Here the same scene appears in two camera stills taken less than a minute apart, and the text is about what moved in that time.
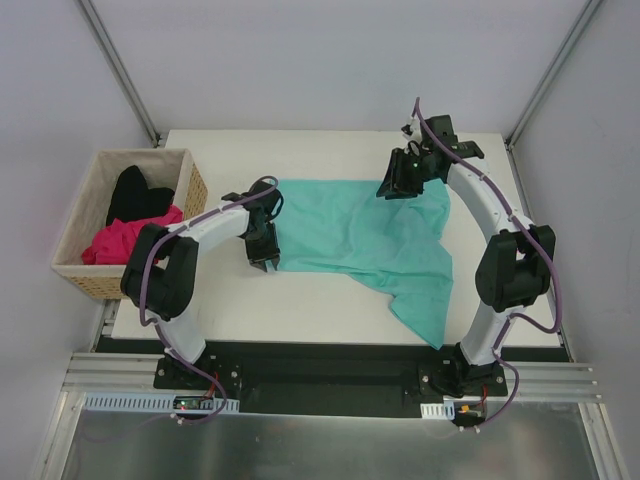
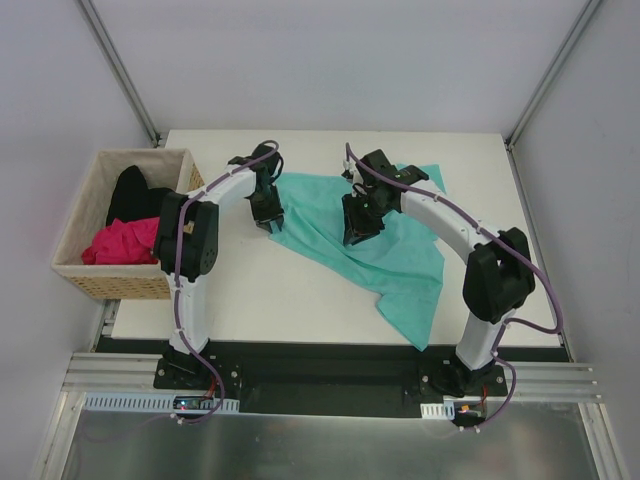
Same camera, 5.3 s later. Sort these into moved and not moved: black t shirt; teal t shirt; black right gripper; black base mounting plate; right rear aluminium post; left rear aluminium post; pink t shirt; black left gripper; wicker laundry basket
Moved: black left gripper; black right gripper; teal t shirt
Not moved: left rear aluminium post; right rear aluminium post; black base mounting plate; wicker laundry basket; pink t shirt; black t shirt
